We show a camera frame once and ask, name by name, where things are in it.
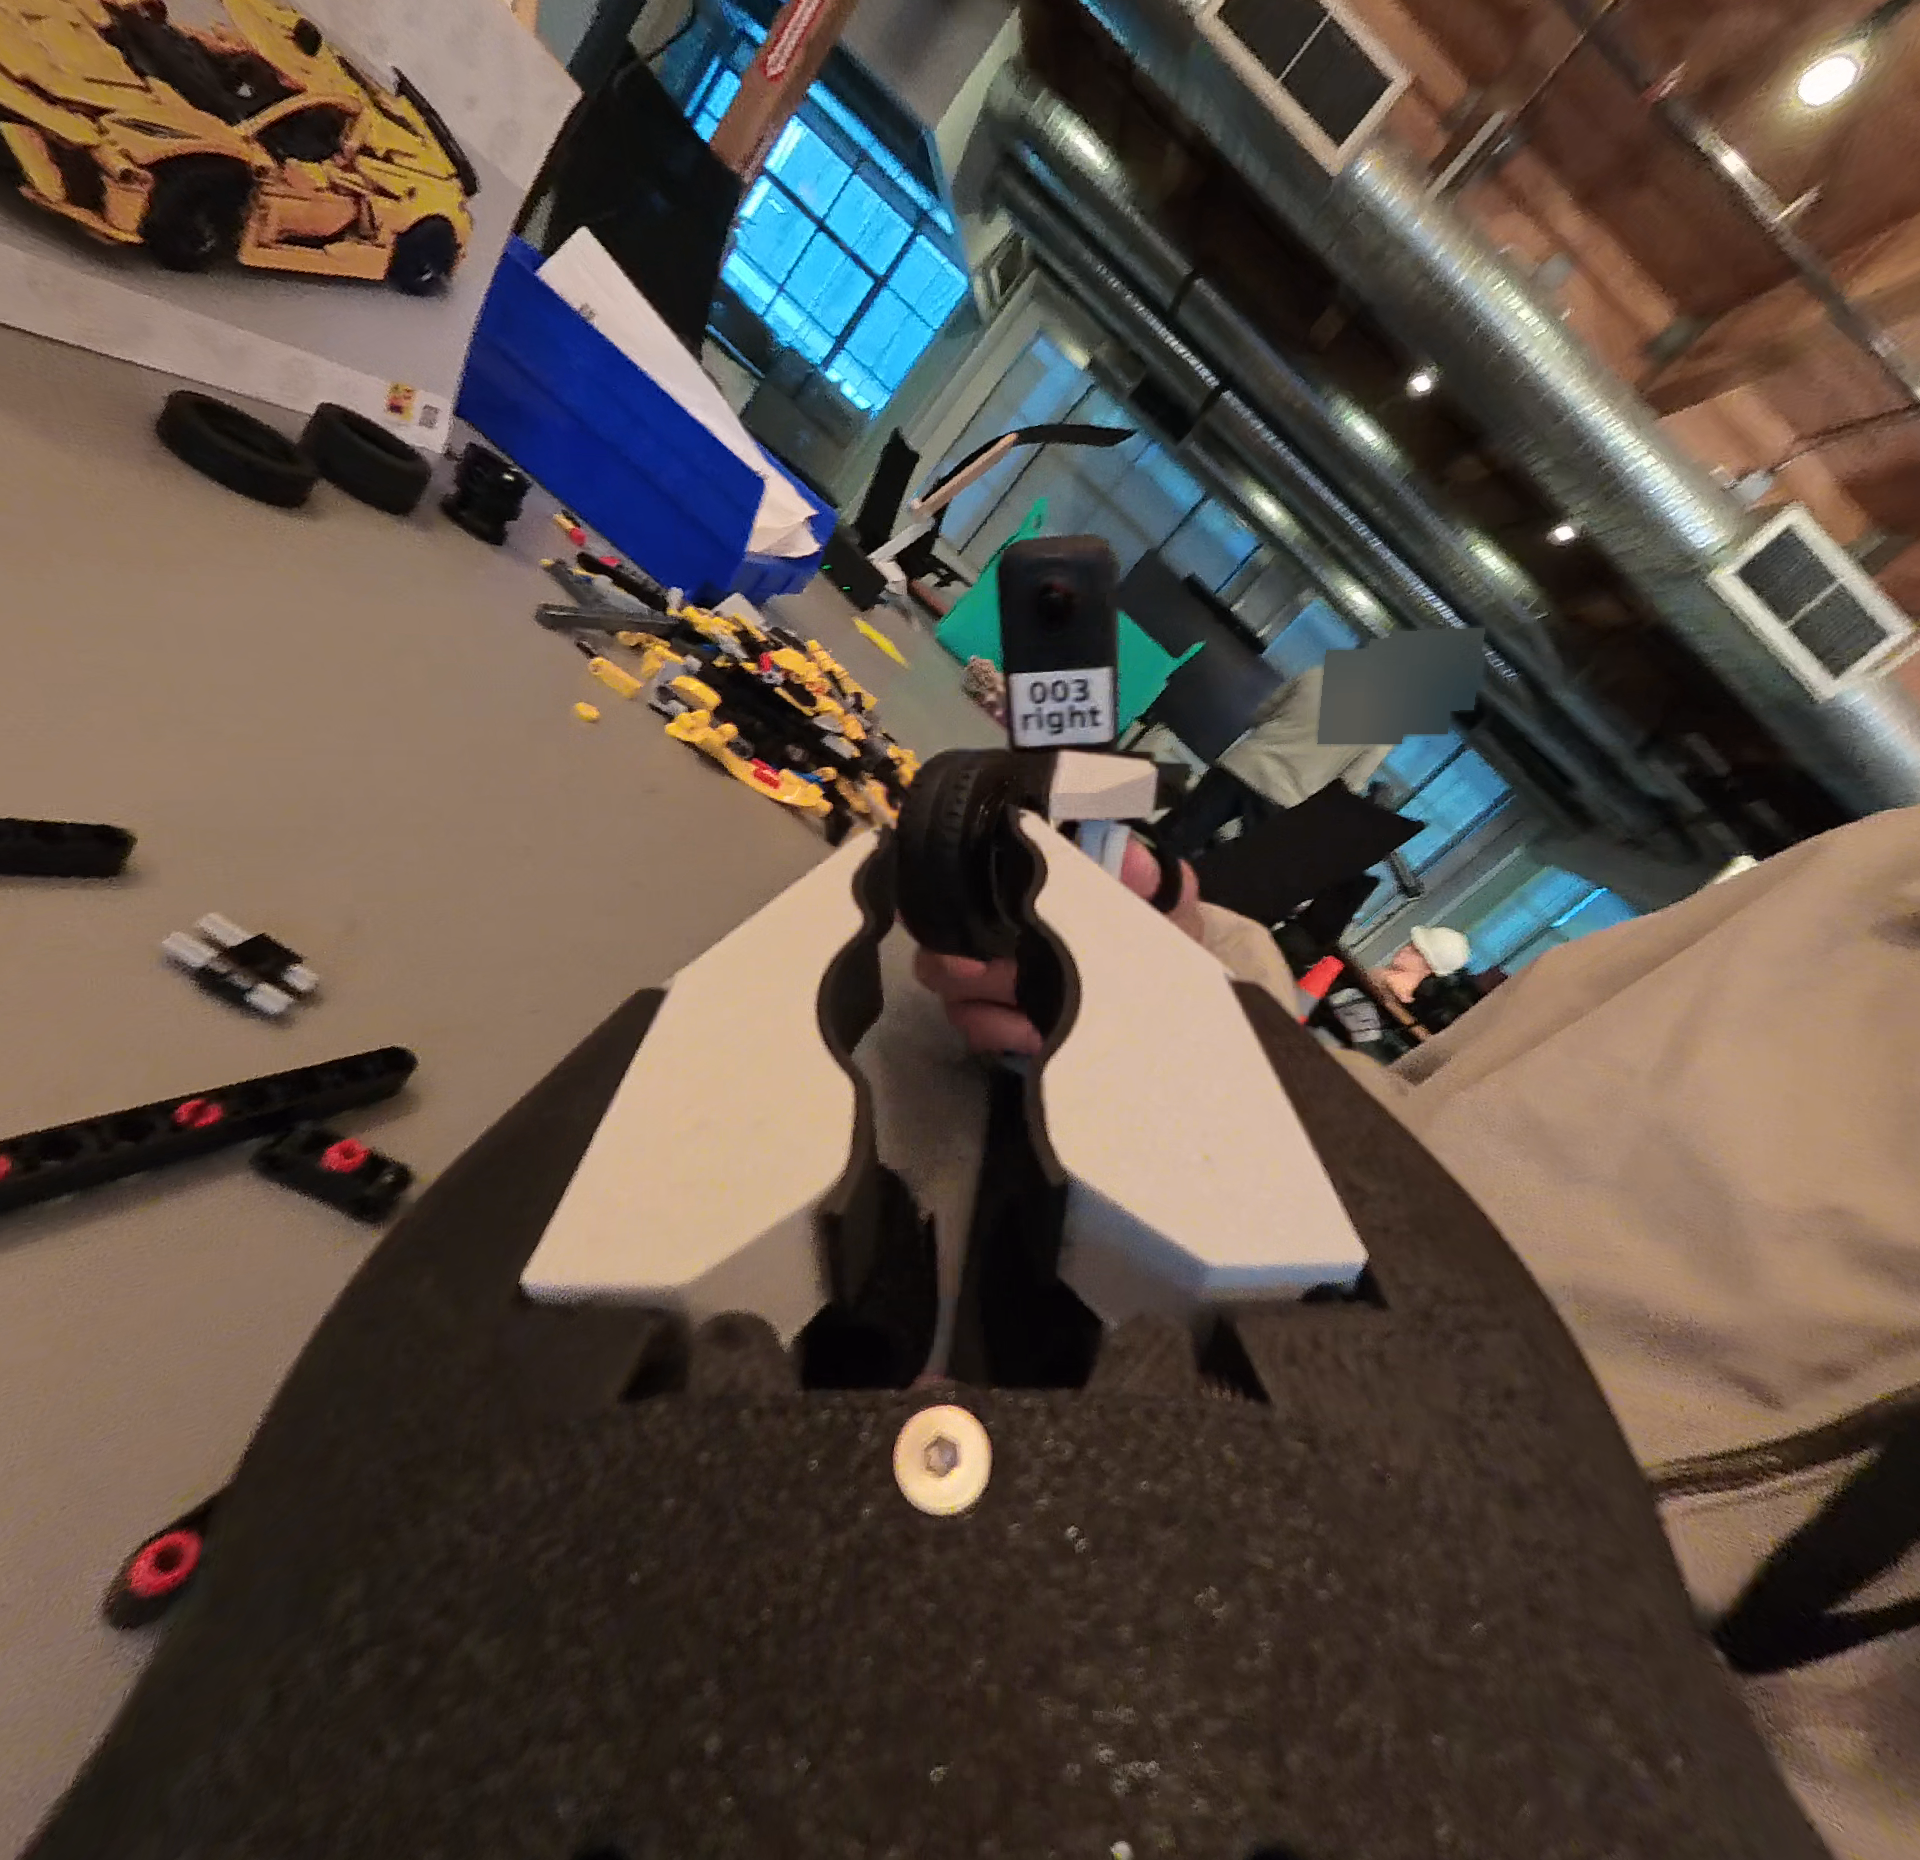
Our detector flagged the wooden desk lamp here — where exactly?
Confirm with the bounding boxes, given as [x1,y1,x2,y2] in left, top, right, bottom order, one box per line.
[871,425,1138,586]

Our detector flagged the person's beige jacket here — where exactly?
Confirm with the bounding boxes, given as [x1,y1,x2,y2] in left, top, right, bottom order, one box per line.
[1319,811,1920,1860]

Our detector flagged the black beam three red pins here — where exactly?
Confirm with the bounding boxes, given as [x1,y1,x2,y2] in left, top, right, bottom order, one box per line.
[0,1047,418,1215]

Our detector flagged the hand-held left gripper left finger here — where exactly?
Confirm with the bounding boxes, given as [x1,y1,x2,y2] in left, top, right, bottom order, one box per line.
[516,826,901,1388]

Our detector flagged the black toy wheel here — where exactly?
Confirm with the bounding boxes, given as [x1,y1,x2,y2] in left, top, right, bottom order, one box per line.
[896,750,1039,963]
[152,388,322,507]
[300,402,436,516]
[440,443,534,544]

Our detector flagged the pile of toy bricks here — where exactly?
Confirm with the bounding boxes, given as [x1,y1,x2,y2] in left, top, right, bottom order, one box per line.
[536,510,920,841]

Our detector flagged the grey black axle connector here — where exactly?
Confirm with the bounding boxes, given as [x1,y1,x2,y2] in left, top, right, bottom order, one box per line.
[162,913,322,1020]

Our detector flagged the person's right forearm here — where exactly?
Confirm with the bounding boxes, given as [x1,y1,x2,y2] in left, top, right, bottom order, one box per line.
[1199,900,1305,1014]

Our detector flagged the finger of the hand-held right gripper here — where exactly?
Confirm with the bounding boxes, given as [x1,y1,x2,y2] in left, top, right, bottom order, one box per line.
[1046,750,1166,826]

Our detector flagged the black beam two red pins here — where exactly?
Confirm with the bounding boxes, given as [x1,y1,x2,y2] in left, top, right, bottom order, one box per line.
[0,815,138,878]

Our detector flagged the short black brick red pin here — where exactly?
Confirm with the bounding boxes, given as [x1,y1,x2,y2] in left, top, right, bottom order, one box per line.
[253,1126,415,1225]

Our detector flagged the gridded glass window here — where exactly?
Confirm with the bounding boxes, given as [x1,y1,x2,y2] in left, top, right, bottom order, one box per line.
[662,30,972,418]

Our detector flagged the wooden post red sign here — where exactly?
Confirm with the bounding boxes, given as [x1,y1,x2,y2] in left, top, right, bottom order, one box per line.
[707,0,897,173]

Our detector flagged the grey desk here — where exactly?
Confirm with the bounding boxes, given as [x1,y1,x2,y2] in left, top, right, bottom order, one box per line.
[0,321,1055,1816]

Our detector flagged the white vent grille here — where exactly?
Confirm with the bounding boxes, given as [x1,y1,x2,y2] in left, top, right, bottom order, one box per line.
[1708,503,1920,697]
[1197,0,1412,173]

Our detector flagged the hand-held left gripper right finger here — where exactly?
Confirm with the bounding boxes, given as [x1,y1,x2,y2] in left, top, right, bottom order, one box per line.
[1020,814,1372,1388]

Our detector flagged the person's right hand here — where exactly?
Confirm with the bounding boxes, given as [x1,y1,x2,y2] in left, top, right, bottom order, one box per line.
[915,841,1205,1061]

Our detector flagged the blue plastic bin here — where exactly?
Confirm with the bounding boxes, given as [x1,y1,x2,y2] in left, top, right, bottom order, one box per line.
[454,231,840,602]

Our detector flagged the tiny black red pin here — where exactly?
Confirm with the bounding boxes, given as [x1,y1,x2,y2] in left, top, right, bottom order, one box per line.
[104,1497,219,1630]

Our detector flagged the silver ventilation duct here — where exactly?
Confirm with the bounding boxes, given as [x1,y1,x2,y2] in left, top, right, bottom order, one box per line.
[992,0,1920,814]

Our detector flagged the black standing panel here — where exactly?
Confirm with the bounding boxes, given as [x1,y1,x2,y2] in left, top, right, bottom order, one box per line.
[510,60,746,346]

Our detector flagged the black shoulder strap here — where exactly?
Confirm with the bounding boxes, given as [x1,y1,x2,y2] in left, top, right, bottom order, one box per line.
[1711,1403,1920,1673]

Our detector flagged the black wall screen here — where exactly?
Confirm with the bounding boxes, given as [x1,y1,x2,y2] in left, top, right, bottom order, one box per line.
[1115,547,1283,750]

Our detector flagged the folded white instruction sheets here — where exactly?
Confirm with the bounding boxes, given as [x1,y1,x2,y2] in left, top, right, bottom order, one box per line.
[536,223,821,559]

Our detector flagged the white booklet yellow car picture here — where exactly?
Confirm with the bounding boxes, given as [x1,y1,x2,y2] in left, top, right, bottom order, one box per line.
[0,0,583,436]

